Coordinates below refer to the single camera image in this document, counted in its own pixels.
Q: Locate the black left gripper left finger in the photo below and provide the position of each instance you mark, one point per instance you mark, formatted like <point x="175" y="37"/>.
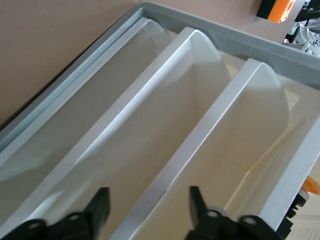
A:
<point x="98" y="207"/>

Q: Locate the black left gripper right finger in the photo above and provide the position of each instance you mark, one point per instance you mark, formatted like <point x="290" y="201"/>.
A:
<point x="200" y="215"/>

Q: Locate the white plastic drawer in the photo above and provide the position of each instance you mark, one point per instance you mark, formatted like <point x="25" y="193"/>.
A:
<point x="162" y="112"/>
<point x="87" y="100"/>
<point x="237" y="137"/>

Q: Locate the orange and black device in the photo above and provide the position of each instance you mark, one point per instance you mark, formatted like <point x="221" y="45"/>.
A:
<point x="310" y="186"/>

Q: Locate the grey divided plastic bin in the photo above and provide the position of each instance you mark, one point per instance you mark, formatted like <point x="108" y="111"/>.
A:
<point x="225" y="32"/>

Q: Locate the orange button enclosure box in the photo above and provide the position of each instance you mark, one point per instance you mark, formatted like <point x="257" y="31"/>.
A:
<point x="277" y="10"/>

